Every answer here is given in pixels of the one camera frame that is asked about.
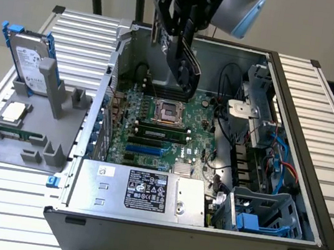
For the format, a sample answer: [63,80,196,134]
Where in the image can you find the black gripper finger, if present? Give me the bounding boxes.
[145,0,185,38]
[182,5,213,44]

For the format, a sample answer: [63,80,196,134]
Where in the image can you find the green graphics card black shroud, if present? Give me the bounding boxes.
[142,19,208,101]

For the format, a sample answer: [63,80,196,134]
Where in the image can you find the CPU socket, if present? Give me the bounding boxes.
[151,97,184,125]

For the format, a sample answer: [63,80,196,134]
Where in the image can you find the metal drive cage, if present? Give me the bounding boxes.
[220,59,293,154]

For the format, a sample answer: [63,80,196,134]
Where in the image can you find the green motherboard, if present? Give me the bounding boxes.
[103,73,227,180]

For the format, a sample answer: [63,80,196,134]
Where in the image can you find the green RAM stick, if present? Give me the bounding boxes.
[135,125,186,143]
[0,125,46,144]

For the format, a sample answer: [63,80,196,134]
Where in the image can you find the black expansion slot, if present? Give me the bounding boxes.
[126,134,166,151]

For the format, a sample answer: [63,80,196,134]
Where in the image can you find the hard disk in blue carrier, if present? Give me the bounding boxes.
[0,21,67,100]

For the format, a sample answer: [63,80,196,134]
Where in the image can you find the silver finned heatsink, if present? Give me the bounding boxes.
[172,160,196,177]

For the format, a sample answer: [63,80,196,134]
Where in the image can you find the grey plastic parts rack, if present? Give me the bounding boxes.
[0,50,98,179]

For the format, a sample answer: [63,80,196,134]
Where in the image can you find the silver CPU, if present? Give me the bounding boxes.
[0,100,30,126]

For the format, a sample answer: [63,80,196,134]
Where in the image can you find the silver power supply unit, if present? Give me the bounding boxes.
[65,156,213,229]

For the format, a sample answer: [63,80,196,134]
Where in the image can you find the grey disk bay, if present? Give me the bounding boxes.
[210,182,310,243]

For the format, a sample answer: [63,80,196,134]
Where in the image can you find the blue bay latch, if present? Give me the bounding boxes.
[234,211,262,234]

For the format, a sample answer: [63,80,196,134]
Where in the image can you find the blue plastic case clip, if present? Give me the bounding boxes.
[45,174,62,189]

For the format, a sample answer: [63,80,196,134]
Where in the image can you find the grey open PC case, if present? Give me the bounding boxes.
[38,10,334,250]

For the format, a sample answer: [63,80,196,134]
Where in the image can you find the black wire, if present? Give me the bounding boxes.
[213,60,246,124]
[134,61,151,82]

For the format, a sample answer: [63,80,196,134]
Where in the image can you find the blue wire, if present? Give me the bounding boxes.
[262,130,294,183]

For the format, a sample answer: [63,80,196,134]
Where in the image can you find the red wire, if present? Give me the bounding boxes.
[281,161,303,185]

